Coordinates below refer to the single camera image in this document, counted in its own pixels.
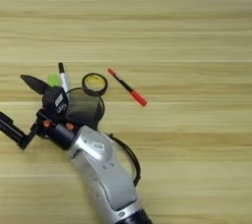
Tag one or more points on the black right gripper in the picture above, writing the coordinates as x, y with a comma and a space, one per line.
60, 134

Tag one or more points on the black tape roll yellow core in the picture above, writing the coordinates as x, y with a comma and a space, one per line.
95, 93

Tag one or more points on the black pen red cap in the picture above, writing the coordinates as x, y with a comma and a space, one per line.
138, 98

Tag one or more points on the small black box white label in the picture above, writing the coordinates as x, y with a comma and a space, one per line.
55, 103

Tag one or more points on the white marker black cap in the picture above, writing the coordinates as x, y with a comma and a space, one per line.
64, 79

